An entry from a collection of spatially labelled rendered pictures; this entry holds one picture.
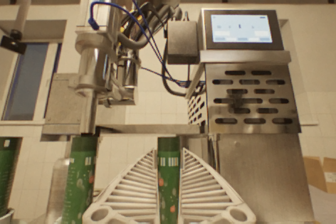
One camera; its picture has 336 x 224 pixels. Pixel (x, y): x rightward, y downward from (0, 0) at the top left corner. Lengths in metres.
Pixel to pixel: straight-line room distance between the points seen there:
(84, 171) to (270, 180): 0.28
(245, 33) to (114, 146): 1.68
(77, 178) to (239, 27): 0.37
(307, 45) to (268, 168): 2.75
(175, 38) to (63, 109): 0.29
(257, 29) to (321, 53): 2.68
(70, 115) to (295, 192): 0.44
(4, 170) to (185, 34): 0.37
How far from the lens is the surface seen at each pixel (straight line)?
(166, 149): 0.16
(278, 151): 0.30
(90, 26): 0.25
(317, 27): 3.27
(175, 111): 1.70
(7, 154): 0.27
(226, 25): 0.35
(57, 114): 0.36
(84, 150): 0.19
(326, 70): 2.94
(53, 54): 3.25
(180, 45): 0.32
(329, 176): 1.81
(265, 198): 0.30
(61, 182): 0.38
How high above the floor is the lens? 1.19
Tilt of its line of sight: 12 degrees up
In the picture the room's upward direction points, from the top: straight up
